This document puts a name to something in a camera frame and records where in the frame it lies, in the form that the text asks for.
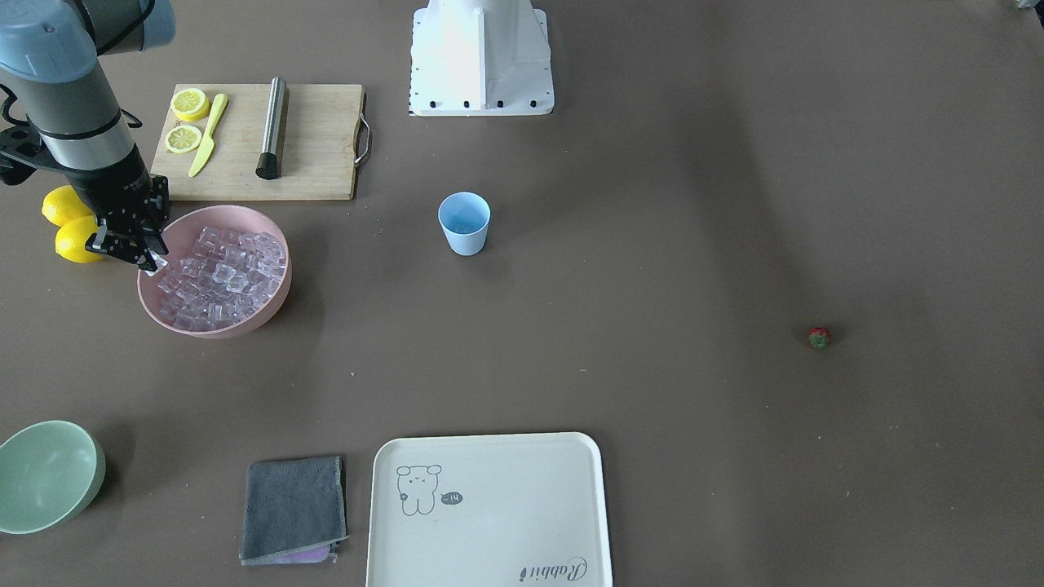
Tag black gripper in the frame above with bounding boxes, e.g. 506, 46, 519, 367
77, 172, 170, 271

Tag red strawberry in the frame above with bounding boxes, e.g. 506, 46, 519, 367
807, 326, 832, 350

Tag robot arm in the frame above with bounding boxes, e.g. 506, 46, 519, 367
1, 1, 176, 271

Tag ice cubes pile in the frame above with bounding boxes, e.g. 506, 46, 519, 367
155, 226, 290, 332

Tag light blue plastic cup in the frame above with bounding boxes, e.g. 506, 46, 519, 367
437, 191, 491, 256

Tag pink bowl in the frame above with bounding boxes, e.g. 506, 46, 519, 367
137, 205, 292, 338

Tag yellow lemon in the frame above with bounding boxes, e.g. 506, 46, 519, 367
55, 215, 104, 264
41, 185, 94, 227

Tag lemon slice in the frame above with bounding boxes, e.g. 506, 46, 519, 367
164, 124, 204, 155
169, 88, 211, 122

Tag wooden cutting board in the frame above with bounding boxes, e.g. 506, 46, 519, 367
152, 83, 369, 201

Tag steel muddler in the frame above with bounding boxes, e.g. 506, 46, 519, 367
256, 77, 288, 181

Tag yellow plastic knife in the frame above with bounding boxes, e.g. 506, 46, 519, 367
188, 93, 230, 178

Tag green bowl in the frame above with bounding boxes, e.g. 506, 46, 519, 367
1, 420, 106, 535

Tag grey folded cloth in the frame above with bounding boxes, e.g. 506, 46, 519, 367
238, 456, 347, 566

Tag beige rabbit tray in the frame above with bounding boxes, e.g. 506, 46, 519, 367
365, 432, 614, 586

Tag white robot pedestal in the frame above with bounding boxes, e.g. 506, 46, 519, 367
408, 1, 555, 117

